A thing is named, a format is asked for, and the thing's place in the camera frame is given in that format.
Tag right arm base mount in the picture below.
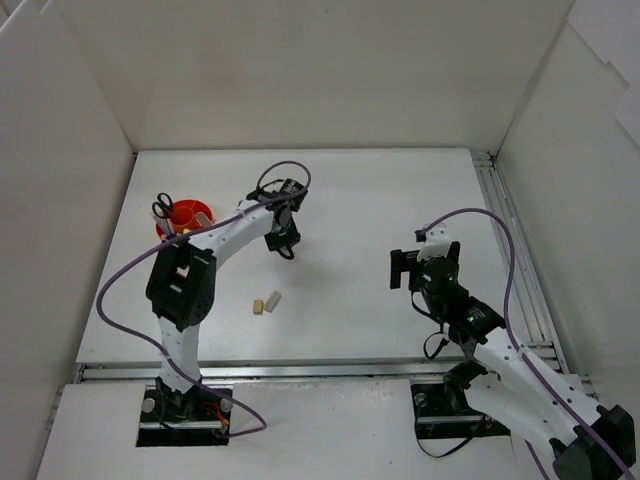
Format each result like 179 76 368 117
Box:
411 360 510 460

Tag aluminium side rail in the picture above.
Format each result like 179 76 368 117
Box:
470 149 570 374

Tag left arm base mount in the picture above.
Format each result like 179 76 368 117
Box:
136 388 233 448

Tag long beige eraser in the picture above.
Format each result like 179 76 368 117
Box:
264 291 282 313

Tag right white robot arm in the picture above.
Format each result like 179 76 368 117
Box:
404 243 637 479

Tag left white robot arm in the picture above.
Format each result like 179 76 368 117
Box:
146 179 308 420

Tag black handled scissors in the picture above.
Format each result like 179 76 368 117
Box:
151 192 174 220

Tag aluminium front rail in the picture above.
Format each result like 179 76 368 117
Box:
76 356 464 383

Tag orange round pen holder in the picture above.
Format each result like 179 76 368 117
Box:
155 199 216 239

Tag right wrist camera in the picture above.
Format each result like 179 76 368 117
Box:
415 222 452 262

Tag blue slim highlighter pen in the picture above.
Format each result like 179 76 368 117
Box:
159 219 174 235

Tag small tan eraser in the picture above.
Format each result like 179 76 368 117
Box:
252 299 264 315

